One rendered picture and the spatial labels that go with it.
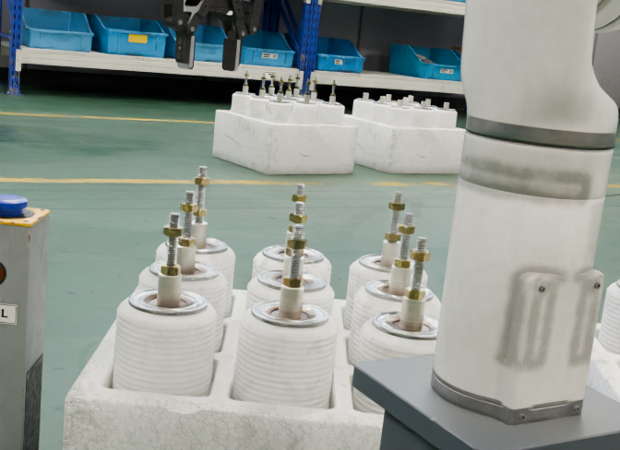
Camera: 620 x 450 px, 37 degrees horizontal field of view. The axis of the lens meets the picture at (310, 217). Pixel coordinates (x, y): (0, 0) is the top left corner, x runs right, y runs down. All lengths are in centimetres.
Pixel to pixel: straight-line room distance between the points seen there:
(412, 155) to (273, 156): 65
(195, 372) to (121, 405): 8
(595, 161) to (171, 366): 46
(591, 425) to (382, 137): 307
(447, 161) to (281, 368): 295
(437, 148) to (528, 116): 318
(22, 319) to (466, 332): 50
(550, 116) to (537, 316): 12
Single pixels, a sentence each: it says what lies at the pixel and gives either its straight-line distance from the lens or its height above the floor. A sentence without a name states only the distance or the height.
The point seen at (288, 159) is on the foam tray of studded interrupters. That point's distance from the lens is 331.
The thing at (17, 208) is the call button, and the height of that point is 32.
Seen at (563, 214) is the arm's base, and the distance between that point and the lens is 57.
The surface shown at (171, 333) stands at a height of 24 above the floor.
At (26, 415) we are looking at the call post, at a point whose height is 11.
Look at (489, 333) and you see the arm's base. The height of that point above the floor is 35.
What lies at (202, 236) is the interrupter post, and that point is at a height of 27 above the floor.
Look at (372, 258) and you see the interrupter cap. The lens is 115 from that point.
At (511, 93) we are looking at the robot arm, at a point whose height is 50.
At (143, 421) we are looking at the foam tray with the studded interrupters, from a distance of 87.
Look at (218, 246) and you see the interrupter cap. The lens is 113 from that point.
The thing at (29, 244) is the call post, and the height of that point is 29.
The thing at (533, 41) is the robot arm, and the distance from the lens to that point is 56.
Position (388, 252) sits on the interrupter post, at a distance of 112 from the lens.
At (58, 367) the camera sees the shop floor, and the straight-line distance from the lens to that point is 142.
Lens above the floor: 53
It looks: 12 degrees down
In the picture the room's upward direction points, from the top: 6 degrees clockwise
